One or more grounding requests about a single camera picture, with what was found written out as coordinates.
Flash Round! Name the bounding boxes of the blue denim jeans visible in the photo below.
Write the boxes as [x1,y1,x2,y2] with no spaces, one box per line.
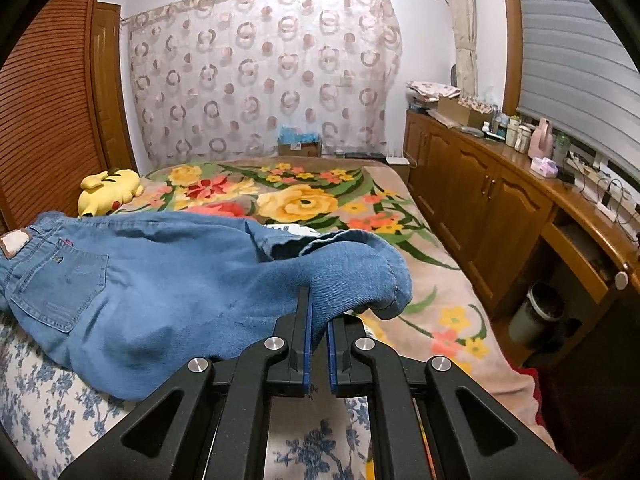
[1,211,412,400]

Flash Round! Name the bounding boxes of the floral fleece blanket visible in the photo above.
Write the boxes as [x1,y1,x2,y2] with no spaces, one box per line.
[103,160,548,438]

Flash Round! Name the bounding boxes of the white waste bin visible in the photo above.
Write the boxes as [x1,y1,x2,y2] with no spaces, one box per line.
[508,283,565,346]

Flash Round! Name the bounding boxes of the blue floral white quilt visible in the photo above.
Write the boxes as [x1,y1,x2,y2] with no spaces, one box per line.
[1,314,374,479]

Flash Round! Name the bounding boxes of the long wooden sideboard cabinet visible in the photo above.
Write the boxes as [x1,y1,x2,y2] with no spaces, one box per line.
[404,112,639,318]

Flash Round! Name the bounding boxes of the yellow plush toy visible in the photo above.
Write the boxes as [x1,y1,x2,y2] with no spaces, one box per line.
[77,169,143,217]

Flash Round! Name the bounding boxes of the small pink box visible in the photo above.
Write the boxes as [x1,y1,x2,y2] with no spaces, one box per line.
[529,157,559,179]

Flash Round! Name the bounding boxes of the cardboard box with blue cloth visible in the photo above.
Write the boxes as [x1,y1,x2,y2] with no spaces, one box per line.
[278,126,322,157]

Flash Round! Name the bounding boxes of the pink bottle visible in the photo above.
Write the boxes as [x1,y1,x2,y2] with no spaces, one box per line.
[527,118,554,158]

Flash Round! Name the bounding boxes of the open cardboard box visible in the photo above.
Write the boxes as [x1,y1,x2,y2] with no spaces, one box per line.
[437,96,495,129]

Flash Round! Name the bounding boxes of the wooden louvered wardrobe door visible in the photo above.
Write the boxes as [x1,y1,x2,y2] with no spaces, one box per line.
[1,0,137,232]

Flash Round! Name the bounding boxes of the circle patterned sheer curtain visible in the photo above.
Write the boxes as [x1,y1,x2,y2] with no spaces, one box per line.
[125,0,402,168]

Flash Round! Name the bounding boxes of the stacked folded cloths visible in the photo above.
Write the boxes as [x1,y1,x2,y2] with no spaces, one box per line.
[406,80,461,108]

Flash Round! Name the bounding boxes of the grey window roller blind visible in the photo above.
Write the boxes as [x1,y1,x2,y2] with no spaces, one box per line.
[518,0,639,178]

